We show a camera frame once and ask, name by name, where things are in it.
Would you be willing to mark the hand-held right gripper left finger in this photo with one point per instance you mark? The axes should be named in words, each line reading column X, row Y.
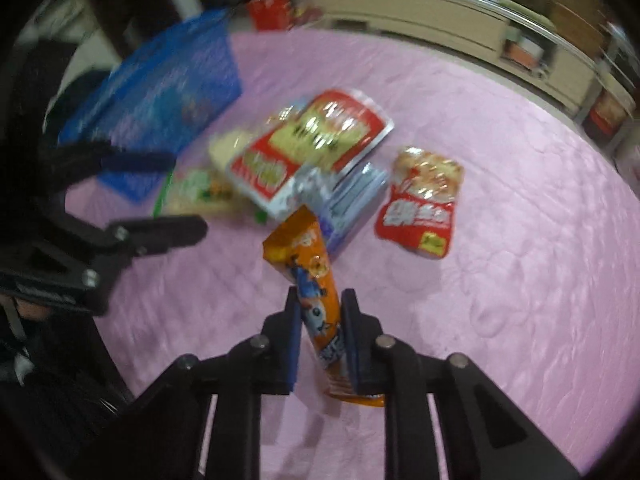
column 294, row 345

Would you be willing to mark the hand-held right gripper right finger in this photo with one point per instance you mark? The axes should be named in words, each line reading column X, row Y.
column 350, row 345

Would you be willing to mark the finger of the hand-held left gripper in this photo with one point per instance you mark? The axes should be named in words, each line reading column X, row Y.
column 170, row 235
column 140, row 161

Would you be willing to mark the green white snack packet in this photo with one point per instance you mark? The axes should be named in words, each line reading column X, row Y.
column 195, row 190

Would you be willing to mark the blue plastic basket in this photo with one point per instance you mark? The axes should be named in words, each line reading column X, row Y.
column 165, row 85

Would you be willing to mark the orange snack packet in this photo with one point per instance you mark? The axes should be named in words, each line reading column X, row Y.
column 310, row 260

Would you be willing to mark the pale yellow snack packet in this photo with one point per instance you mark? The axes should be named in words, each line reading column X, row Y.
column 227, row 147

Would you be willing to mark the small red snack packet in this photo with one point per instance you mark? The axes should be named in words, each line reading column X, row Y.
column 415, row 215

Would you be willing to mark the silver blue snack packet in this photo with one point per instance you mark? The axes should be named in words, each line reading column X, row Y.
column 347, row 195

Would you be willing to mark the large red white snack packet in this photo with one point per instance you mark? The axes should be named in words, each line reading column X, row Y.
column 310, row 135

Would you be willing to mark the red paper bag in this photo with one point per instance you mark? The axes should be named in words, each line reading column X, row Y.
column 270, row 10

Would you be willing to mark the cream low cabinet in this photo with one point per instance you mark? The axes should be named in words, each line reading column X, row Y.
column 425, row 15

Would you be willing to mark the red box in rack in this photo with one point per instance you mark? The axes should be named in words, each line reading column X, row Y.
column 607, row 115

